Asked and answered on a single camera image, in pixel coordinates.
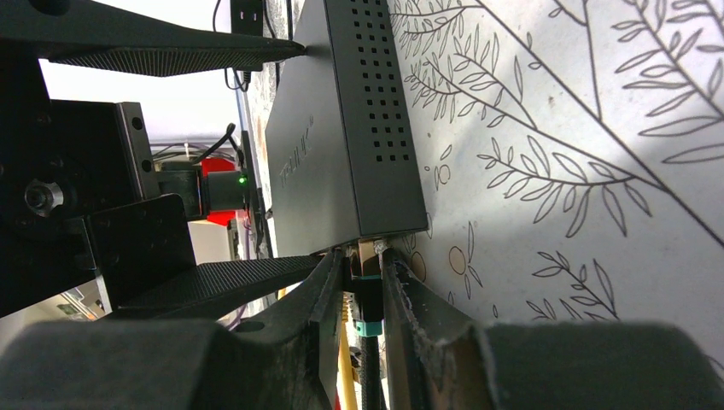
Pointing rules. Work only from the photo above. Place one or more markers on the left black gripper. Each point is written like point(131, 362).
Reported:
point(79, 201)

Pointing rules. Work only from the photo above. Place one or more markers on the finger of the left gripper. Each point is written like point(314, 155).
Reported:
point(95, 35)
point(212, 290)

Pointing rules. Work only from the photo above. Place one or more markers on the black network switch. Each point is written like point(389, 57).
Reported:
point(339, 143)

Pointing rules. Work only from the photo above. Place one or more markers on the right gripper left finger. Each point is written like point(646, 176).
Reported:
point(276, 352)

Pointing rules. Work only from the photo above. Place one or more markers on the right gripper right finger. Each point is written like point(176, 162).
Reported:
point(440, 358)

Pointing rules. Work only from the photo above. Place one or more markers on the black power adapter with cord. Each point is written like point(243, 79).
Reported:
point(250, 44)

